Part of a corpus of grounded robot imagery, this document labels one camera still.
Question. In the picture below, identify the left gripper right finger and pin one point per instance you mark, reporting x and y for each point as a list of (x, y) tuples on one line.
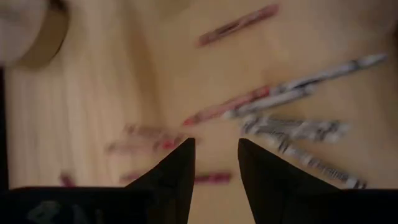
[(267, 186)]

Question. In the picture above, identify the white crayon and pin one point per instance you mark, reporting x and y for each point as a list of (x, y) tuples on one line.
[(273, 101), (295, 129), (323, 169), (335, 72)]

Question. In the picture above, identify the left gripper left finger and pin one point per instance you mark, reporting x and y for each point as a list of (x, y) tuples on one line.
[(177, 180)]

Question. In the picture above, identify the white shade wooden base lamp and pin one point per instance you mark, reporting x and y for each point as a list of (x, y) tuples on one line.
[(49, 40)]

